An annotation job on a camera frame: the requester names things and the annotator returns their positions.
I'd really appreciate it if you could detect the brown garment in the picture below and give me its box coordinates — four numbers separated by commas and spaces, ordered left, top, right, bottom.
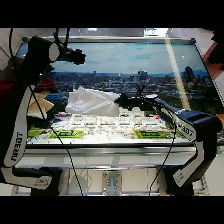
0, 55, 25, 82

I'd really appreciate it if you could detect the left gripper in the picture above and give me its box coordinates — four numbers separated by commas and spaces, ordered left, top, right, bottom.
66, 48, 87, 66

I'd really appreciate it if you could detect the silver frame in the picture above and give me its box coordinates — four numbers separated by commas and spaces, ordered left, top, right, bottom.
11, 143, 224, 197

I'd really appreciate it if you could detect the white shirt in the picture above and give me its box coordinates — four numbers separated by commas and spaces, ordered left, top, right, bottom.
64, 86, 122, 118

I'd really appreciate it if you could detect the cream garment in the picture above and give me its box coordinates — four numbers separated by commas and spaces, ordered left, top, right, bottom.
26, 92, 55, 121

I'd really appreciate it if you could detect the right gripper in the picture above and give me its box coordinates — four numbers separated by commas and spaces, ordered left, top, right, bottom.
114, 92, 142, 111

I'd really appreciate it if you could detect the red garment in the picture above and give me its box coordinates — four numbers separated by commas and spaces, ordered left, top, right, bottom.
0, 76, 58, 105

